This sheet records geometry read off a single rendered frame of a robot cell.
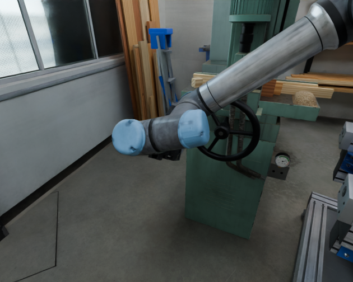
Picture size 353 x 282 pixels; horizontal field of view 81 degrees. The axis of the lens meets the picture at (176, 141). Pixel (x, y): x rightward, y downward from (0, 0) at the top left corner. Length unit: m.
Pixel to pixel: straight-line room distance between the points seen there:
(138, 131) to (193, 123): 0.11
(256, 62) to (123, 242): 1.28
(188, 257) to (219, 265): 0.18
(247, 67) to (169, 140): 0.22
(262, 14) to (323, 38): 0.58
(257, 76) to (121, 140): 0.31
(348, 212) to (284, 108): 0.45
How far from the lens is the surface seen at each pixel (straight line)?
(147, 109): 2.45
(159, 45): 1.86
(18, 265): 1.63
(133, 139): 0.41
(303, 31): 0.49
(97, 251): 1.49
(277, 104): 0.99
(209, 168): 1.20
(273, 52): 0.48
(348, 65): 3.60
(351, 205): 0.77
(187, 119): 0.39
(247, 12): 1.03
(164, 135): 0.40
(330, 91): 1.16
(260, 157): 1.10
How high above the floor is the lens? 1.19
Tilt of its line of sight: 30 degrees down
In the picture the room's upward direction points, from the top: straight up
